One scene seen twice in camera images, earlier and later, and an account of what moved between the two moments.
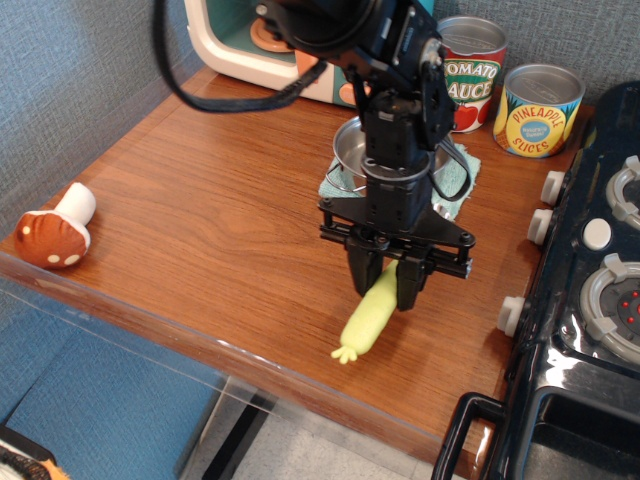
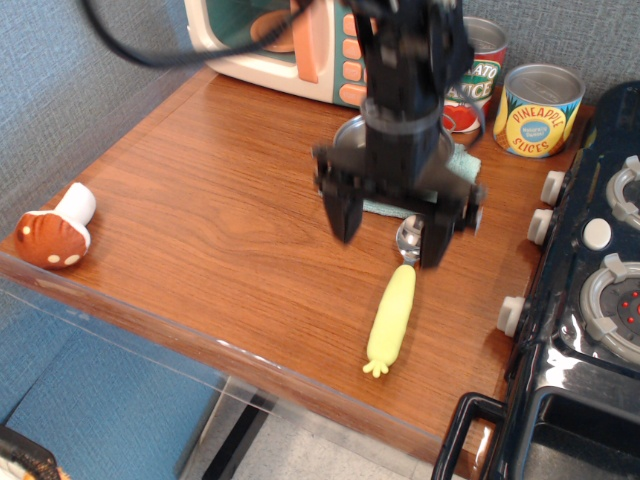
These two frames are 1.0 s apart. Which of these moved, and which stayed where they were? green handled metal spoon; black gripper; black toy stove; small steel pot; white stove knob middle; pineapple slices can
Moved: green handled metal spoon; black gripper
Stayed: black toy stove; small steel pot; pineapple slices can; white stove knob middle
